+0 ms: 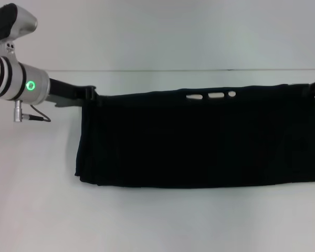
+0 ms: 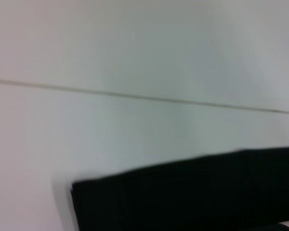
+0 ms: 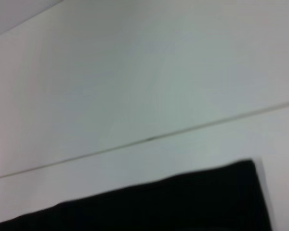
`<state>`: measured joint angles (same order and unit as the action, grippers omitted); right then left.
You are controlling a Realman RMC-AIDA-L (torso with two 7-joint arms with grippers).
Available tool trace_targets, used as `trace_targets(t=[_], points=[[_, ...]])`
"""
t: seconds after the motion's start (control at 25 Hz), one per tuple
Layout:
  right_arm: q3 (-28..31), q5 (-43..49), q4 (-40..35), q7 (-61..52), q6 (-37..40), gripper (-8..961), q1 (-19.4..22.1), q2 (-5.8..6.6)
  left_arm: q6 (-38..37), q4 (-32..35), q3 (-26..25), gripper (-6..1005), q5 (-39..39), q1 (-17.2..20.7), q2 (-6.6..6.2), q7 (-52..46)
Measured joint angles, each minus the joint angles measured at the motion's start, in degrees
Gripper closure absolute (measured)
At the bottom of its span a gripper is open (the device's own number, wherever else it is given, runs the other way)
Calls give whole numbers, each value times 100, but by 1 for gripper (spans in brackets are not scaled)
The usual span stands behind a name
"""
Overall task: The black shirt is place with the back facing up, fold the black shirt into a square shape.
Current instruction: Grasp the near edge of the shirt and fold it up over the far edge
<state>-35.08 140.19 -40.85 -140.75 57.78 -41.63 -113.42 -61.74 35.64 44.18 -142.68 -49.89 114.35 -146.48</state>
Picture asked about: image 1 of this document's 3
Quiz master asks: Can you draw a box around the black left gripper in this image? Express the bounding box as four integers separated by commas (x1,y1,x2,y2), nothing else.
45,77,103,108

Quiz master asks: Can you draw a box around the left arm connector cable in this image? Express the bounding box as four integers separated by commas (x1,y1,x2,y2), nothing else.
13,100,52,123

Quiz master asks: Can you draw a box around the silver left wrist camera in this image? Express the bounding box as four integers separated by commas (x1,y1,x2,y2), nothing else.
0,3,38,56

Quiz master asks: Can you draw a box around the black shirt with FREE print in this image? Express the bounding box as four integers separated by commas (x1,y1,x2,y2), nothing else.
74,83,315,190

